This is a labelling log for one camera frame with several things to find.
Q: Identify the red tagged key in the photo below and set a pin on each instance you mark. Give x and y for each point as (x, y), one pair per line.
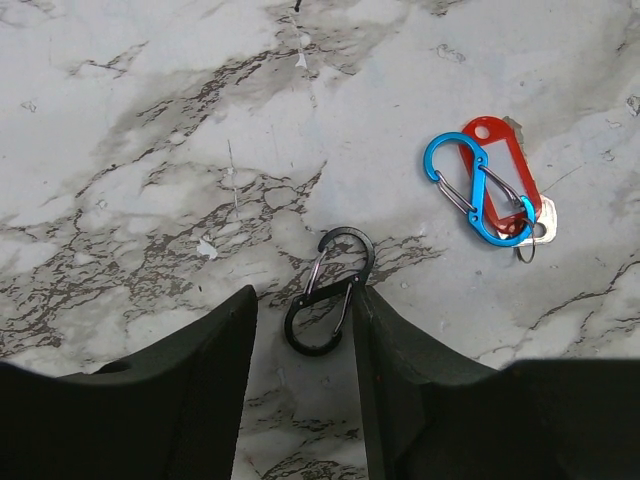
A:
(501, 139)

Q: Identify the blue S carabiner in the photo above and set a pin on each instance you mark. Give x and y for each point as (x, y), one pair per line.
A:
(474, 207)

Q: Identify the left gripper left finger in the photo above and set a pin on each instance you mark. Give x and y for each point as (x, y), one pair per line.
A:
(169, 411)

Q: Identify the black S carabiner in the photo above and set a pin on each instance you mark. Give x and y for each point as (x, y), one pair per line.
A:
(311, 296)

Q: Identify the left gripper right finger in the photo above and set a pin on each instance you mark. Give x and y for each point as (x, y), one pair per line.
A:
(429, 412)

